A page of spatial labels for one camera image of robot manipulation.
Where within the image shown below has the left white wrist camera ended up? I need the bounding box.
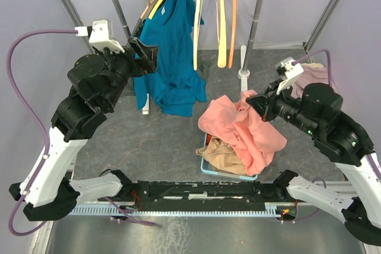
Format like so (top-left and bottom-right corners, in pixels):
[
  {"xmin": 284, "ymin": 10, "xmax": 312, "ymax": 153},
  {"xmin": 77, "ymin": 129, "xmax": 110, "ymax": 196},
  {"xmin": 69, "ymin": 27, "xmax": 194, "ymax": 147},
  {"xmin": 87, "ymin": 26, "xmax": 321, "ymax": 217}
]
[{"xmin": 74, "ymin": 19, "xmax": 125, "ymax": 54}]

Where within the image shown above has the orange plastic hanger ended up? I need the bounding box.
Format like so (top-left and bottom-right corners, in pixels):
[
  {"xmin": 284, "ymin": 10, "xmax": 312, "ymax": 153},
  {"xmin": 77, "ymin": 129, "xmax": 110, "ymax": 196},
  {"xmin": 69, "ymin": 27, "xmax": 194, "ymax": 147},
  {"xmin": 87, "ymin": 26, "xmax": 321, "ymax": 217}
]
[{"xmin": 228, "ymin": 0, "xmax": 238, "ymax": 68}]

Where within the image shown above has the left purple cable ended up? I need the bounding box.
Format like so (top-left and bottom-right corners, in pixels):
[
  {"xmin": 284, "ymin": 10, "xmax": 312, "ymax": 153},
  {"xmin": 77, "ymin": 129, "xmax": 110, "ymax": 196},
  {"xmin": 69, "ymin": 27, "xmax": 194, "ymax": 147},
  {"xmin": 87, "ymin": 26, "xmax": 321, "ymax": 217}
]
[{"xmin": 6, "ymin": 29, "xmax": 157, "ymax": 236}]

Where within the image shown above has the dark grey t shirt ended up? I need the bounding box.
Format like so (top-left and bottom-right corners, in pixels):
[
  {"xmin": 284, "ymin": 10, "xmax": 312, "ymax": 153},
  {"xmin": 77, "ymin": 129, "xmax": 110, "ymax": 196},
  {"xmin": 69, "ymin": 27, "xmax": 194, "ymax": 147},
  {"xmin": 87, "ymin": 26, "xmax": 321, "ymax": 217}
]
[{"xmin": 121, "ymin": 19, "xmax": 212, "ymax": 97}]

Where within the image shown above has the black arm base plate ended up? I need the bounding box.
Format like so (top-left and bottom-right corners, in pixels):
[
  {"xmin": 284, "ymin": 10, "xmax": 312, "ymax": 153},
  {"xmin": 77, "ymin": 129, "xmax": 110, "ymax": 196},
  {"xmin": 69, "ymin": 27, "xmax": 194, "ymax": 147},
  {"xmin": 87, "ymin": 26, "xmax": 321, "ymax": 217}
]
[{"xmin": 111, "ymin": 181, "xmax": 295, "ymax": 214}]

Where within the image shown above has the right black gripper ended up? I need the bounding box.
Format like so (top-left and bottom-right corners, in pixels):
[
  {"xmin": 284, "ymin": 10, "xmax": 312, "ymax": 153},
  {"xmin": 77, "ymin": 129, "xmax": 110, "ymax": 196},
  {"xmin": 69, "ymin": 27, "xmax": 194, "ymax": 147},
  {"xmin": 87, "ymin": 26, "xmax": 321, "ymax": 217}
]
[{"xmin": 245, "ymin": 79, "xmax": 321, "ymax": 136}]

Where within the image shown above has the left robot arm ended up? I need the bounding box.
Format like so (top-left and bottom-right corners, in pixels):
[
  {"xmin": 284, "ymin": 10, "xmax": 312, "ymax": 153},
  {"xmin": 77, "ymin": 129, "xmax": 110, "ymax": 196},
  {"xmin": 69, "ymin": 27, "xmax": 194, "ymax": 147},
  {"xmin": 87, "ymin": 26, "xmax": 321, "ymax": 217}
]
[{"xmin": 9, "ymin": 37, "xmax": 159, "ymax": 221}]

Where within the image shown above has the teal blue t shirt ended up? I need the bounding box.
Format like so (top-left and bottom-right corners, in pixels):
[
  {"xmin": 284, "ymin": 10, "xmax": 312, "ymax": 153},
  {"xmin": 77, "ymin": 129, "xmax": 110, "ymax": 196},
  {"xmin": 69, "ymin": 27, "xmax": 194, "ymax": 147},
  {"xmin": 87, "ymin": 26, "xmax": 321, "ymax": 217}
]
[{"xmin": 133, "ymin": 0, "xmax": 207, "ymax": 117}]

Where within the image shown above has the orange t shirt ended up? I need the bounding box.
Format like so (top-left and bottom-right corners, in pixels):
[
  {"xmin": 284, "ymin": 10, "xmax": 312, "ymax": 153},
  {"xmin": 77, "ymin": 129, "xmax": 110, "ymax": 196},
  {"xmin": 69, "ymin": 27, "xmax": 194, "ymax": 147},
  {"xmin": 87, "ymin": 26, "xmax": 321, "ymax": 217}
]
[{"xmin": 206, "ymin": 134, "xmax": 212, "ymax": 145}]

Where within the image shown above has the light blue cable duct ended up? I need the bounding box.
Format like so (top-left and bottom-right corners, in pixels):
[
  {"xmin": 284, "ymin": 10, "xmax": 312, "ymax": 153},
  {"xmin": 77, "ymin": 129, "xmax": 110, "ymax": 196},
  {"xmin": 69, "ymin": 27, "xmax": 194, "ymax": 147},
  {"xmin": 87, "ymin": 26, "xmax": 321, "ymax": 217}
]
[{"xmin": 68, "ymin": 203, "xmax": 282, "ymax": 216}]

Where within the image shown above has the yellow plastic hanger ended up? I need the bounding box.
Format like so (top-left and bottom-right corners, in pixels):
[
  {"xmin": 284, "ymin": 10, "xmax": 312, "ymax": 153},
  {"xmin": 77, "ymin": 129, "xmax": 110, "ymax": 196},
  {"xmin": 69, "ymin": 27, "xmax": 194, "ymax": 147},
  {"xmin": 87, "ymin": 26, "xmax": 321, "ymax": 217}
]
[{"xmin": 148, "ymin": 0, "xmax": 165, "ymax": 19}]

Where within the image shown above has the aluminium frame rail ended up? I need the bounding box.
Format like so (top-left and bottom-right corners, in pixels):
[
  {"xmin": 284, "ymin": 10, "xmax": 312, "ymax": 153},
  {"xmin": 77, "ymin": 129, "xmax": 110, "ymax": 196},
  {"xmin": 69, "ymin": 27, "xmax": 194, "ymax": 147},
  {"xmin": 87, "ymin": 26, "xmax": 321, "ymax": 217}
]
[{"xmin": 67, "ymin": 176, "xmax": 371, "ymax": 206}]

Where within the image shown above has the cream plastic hanger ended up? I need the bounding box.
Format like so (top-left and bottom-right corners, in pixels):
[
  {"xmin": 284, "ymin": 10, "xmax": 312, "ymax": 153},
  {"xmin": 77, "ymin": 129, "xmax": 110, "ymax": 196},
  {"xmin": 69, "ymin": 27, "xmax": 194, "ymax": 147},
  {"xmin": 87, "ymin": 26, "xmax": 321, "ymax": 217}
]
[{"xmin": 193, "ymin": 0, "xmax": 203, "ymax": 71}]

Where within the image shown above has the cream folded t shirt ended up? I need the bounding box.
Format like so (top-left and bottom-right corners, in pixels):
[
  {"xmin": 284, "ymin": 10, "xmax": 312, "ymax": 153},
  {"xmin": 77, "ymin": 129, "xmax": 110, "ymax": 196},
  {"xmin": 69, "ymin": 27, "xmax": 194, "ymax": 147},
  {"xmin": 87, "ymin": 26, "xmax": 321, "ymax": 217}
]
[{"xmin": 301, "ymin": 63, "xmax": 324, "ymax": 68}]

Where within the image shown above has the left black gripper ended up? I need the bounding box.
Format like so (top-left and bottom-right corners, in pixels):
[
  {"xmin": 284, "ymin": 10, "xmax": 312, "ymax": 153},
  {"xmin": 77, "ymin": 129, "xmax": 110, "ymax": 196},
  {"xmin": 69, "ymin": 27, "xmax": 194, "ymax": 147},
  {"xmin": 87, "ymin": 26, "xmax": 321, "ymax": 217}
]
[{"xmin": 96, "ymin": 36, "xmax": 160, "ymax": 109}]

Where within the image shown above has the pink t shirt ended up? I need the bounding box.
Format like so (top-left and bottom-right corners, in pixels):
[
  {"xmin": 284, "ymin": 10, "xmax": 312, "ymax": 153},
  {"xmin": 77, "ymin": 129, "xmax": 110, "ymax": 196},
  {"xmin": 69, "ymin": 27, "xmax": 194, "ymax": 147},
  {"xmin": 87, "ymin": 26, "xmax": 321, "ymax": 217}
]
[{"xmin": 198, "ymin": 90, "xmax": 287, "ymax": 175}]

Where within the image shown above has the light blue plastic basket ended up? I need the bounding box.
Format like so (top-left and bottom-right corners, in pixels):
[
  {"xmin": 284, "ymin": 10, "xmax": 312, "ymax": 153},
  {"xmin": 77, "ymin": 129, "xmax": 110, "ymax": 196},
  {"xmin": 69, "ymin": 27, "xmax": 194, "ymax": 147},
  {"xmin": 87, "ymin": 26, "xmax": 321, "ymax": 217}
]
[{"xmin": 201, "ymin": 133, "xmax": 258, "ymax": 181}]

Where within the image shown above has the pale peach plastic hanger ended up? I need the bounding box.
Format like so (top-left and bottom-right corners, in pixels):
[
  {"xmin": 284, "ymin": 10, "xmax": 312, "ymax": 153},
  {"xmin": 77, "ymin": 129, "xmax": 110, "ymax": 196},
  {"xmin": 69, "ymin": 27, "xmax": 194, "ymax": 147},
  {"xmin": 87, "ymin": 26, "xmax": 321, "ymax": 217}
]
[{"xmin": 216, "ymin": 0, "xmax": 227, "ymax": 68}]

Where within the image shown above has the lilac t shirt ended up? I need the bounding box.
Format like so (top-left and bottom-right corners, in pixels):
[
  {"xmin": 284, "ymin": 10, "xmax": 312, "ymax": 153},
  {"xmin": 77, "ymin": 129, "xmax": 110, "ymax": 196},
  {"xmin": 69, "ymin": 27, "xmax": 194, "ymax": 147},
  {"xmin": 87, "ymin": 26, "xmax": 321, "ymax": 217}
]
[{"xmin": 291, "ymin": 66, "xmax": 329, "ymax": 98}]

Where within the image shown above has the beige t shirt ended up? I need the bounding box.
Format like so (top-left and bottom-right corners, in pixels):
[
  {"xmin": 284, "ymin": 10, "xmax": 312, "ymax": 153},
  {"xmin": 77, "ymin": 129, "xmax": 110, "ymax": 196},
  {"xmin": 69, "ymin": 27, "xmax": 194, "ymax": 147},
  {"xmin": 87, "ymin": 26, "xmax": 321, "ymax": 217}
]
[{"xmin": 195, "ymin": 136, "xmax": 246, "ymax": 175}]

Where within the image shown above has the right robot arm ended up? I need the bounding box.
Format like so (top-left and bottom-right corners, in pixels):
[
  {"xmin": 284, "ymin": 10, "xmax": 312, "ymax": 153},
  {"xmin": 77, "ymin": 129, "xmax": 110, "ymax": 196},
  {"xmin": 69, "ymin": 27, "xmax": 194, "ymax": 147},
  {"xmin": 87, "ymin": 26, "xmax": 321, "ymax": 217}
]
[{"xmin": 246, "ymin": 82, "xmax": 380, "ymax": 246}]

